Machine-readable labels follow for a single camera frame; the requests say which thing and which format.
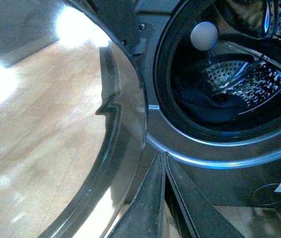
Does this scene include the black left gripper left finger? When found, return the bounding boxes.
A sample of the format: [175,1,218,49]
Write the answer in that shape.
[108,152,166,238]

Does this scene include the dark grey washing machine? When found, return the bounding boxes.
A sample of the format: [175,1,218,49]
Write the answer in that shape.
[98,0,281,208]

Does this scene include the washing machine glass door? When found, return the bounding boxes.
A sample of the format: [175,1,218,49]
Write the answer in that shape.
[0,0,147,238]

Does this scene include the navy blue mesh garment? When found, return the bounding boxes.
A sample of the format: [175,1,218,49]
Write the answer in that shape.
[171,33,281,127]

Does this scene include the grey laundry ball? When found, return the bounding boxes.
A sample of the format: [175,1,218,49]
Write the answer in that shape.
[190,22,219,51]

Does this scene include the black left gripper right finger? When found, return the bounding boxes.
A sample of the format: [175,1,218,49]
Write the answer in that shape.
[164,152,243,238]

